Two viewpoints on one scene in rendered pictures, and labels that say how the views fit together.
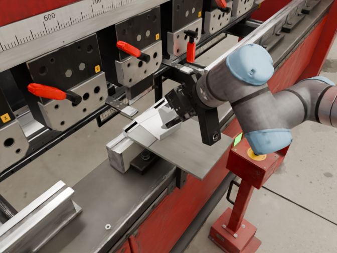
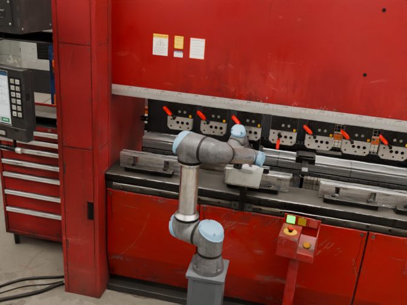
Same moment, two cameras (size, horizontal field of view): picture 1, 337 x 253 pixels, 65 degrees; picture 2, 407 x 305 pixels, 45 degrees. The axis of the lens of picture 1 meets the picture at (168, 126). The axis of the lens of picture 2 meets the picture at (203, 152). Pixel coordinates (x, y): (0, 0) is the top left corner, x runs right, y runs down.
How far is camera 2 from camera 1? 242 cm
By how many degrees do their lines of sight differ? 56
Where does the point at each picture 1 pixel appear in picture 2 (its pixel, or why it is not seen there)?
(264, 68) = (236, 131)
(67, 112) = (207, 127)
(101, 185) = (212, 178)
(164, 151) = (232, 172)
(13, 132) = (189, 121)
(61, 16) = (217, 99)
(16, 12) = (205, 93)
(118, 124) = not seen: hidden behind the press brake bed
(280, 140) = not seen: hidden behind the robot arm
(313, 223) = not seen: outside the picture
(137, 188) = (218, 187)
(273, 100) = (234, 143)
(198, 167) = (231, 180)
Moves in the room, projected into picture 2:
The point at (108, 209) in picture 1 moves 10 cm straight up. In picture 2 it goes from (203, 183) to (204, 167)
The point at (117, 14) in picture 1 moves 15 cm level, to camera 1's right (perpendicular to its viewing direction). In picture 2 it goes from (238, 108) to (252, 115)
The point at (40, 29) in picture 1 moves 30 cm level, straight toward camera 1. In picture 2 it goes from (209, 99) to (174, 109)
